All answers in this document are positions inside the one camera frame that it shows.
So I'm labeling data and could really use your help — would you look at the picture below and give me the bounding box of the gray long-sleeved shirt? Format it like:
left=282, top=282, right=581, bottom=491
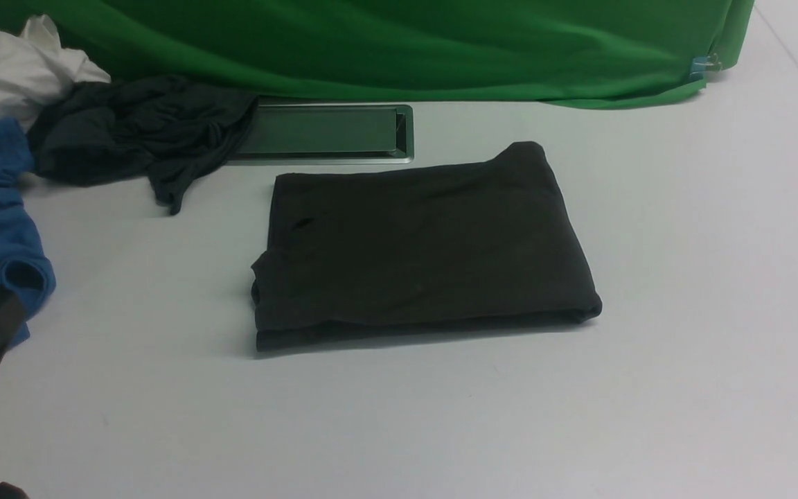
left=251, top=141, right=603, bottom=353

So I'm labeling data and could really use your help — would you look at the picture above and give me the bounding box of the dark teal shirt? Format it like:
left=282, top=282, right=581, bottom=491
left=26, top=75, right=259, bottom=216

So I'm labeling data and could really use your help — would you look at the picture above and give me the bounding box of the white shirt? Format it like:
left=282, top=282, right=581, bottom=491
left=0, top=14, right=111, bottom=130

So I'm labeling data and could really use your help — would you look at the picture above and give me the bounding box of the green backdrop cloth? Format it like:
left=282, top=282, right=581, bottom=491
left=0, top=1, right=754, bottom=110

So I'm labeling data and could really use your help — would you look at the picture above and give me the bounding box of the blue binder clip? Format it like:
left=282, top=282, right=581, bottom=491
left=689, top=53, right=722, bottom=81

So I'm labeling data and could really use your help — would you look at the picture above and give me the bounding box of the metal table cable tray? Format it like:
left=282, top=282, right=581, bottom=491
left=229, top=103, right=415, bottom=165

